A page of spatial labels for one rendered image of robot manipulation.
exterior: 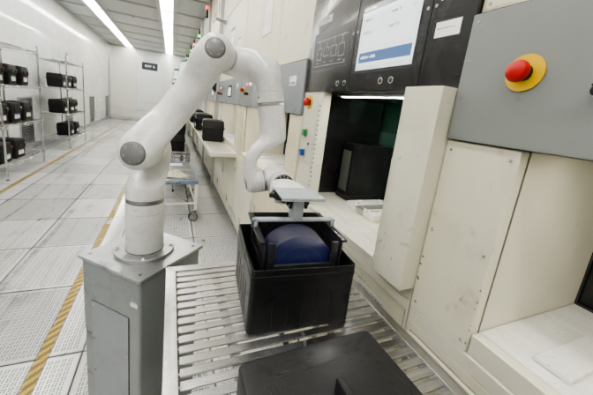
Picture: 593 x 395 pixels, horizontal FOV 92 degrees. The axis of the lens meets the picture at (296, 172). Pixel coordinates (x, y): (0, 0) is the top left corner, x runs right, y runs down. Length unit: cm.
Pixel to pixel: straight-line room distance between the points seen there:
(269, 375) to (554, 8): 81
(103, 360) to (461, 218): 122
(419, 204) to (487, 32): 41
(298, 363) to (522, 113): 62
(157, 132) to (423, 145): 75
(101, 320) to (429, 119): 118
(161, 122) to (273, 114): 34
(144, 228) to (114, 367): 49
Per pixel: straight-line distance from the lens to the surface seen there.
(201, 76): 95
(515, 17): 77
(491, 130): 73
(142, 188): 105
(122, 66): 1467
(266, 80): 96
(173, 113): 98
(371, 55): 108
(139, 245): 112
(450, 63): 84
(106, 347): 131
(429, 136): 76
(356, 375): 64
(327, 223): 88
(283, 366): 62
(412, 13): 98
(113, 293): 115
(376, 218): 132
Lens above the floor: 131
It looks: 12 degrees down
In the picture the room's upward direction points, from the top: 7 degrees clockwise
